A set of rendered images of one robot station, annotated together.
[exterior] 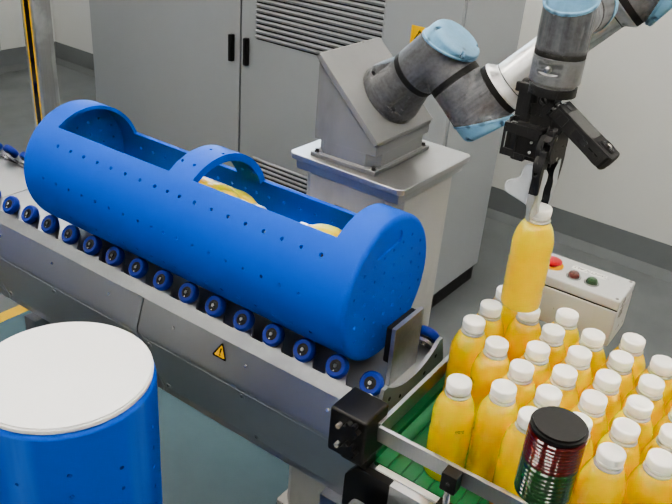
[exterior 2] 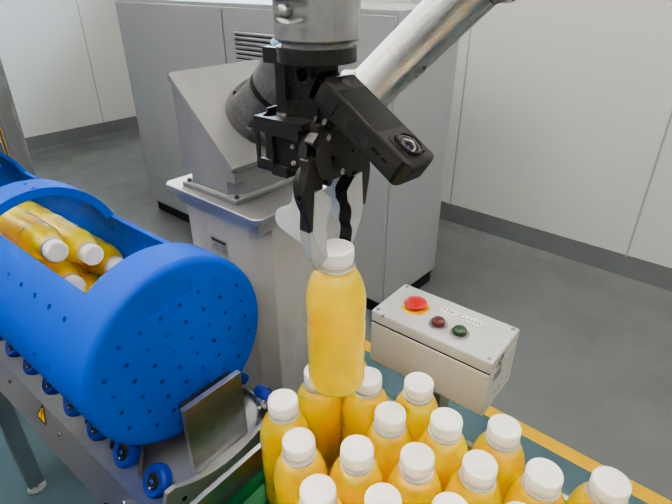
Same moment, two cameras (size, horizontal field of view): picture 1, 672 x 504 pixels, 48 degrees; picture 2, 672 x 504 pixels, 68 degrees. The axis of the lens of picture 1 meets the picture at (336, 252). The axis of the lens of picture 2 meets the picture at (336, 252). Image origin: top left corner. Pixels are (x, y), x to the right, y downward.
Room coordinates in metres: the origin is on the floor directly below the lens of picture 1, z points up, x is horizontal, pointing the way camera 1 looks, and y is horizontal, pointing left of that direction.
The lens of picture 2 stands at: (0.66, -0.37, 1.55)
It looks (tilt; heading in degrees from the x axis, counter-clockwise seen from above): 29 degrees down; 6
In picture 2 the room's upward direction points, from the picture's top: straight up
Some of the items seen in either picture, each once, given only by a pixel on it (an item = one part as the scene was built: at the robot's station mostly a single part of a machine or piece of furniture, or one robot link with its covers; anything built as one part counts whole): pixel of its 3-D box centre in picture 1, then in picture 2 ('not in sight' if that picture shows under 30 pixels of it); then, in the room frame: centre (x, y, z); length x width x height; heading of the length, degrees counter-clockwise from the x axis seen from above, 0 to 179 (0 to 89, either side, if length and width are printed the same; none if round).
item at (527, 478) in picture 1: (546, 473); not in sight; (0.65, -0.26, 1.18); 0.06 x 0.06 x 0.05
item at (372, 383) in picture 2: (528, 312); (367, 380); (1.18, -0.36, 1.07); 0.04 x 0.04 x 0.02
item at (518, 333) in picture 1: (519, 353); (365, 428); (1.18, -0.36, 0.98); 0.07 x 0.07 x 0.17
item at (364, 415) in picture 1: (359, 427); not in sight; (0.97, -0.06, 0.95); 0.10 x 0.07 x 0.10; 147
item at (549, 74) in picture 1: (555, 71); (314, 19); (1.13, -0.30, 1.52); 0.08 x 0.08 x 0.05
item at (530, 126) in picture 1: (540, 122); (312, 113); (1.13, -0.30, 1.44); 0.09 x 0.08 x 0.12; 57
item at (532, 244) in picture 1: (528, 260); (336, 323); (1.12, -0.32, 1.21); 0.07 x 0.07 x 0.17
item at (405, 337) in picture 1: (401, 344); (213, 419); (1.16, -0.13, 0.99); 0.10 x 0.02 x 0.12; 147
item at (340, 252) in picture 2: (539, 211); (335, 253); (1.12, -0.32, 1.30); 0.04 x 0.04 x 0.02
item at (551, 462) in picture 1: (554, 443); not in sight; (0.65, -0.26, 1.23); 0.06 x 0.06 x 0.04
